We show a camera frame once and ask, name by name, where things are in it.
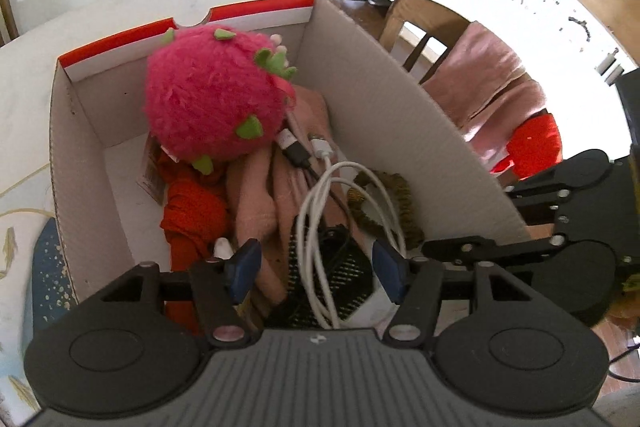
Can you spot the pink towel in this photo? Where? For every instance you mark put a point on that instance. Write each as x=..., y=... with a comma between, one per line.
x=480, y=72
x=255, y=187

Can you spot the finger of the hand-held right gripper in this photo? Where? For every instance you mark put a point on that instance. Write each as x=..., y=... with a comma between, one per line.
x=540, y=204
x=500, y=254

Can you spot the white refrigerator with magnets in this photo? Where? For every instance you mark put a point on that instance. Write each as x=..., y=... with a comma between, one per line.
x=500, y=7

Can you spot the red cloth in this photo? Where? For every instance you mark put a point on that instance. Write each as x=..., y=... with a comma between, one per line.
x=195, y=212

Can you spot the red cushion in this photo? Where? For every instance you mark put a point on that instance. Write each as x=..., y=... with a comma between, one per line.
x=535, y=142

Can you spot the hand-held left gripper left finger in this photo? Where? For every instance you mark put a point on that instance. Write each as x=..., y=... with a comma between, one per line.
x=245, y=272

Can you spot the wooden chair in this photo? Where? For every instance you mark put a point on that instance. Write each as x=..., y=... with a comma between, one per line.
x=415, y=7
x=7, y=17

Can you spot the white cardboard box red edge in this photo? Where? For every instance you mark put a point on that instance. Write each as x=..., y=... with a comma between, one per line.
x=400, y=107

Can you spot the black hairbrush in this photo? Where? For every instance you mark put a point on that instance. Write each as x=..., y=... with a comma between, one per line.
x=350, y=277

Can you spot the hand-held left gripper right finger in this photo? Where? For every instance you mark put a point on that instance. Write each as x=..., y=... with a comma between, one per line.
x=387, y=272

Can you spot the brown furry scrunchie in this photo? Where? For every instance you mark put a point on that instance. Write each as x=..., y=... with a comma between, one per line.
x=405, y=207

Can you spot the pink plush fruit toy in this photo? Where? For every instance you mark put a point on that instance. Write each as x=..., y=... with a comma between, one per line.
x=210, y=97

